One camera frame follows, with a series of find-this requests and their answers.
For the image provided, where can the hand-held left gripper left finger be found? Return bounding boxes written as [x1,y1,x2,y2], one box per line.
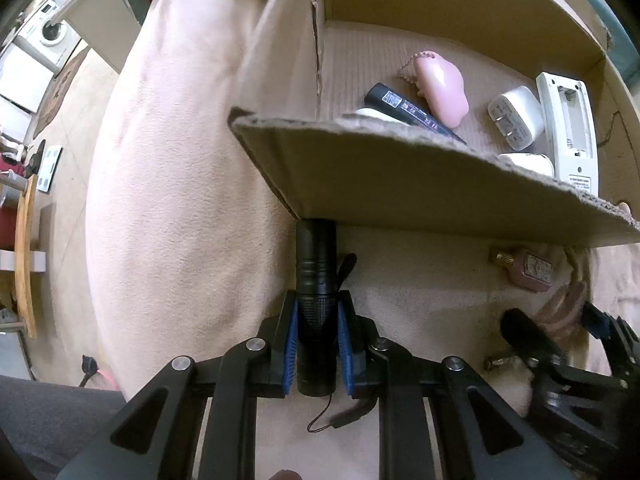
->
[57,290,302,480]

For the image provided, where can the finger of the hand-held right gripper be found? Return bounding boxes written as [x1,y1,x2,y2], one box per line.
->
[500,307,571,376]
[580,302,640,378]

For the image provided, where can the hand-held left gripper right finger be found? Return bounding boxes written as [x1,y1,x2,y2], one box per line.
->
[337,290,576,480]

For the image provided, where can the black flashlight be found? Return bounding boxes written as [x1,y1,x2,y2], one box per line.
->
[295,217,378,433]

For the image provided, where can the cardboard box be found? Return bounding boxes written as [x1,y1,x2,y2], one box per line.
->
[229,0,640,248]

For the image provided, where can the white remote control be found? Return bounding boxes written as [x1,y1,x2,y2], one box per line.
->
[536,72,601,196]

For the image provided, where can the white charger plug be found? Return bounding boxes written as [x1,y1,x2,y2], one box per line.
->
[487,85,546,151]

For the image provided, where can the black rectangular device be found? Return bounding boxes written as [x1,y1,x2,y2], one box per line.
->
[364,82,468,146]

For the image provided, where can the pink perfume bottle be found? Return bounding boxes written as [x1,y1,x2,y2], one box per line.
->
[489,245,553,293]

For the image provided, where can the small white pill bottle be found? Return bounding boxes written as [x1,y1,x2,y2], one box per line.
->
[497,152,556,178]

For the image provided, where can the beige blanket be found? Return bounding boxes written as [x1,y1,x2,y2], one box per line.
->
[85,0,640,480]

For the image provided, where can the person's grey trouser leg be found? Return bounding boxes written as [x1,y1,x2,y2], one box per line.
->
[0,375,128,480]

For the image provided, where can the pink cloud-shaped comb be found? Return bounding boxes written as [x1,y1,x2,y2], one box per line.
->
[399,51,470,128]

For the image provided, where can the wooden table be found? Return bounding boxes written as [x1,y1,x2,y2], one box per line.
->
[12,175,48,338]

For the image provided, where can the green cushion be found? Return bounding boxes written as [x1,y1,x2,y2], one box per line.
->
[570,0,640,81]

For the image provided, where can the white bathroom scale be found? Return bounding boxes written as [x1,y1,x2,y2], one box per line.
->
[36,146,63,193]

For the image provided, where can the round brown rug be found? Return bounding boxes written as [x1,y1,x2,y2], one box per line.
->
[32,47,93,138]

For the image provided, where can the beige cabinet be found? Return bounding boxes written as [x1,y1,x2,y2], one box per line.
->
[52,0,146,73]

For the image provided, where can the white washing machine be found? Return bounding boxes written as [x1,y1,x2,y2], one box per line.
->
[15,2,83,63]

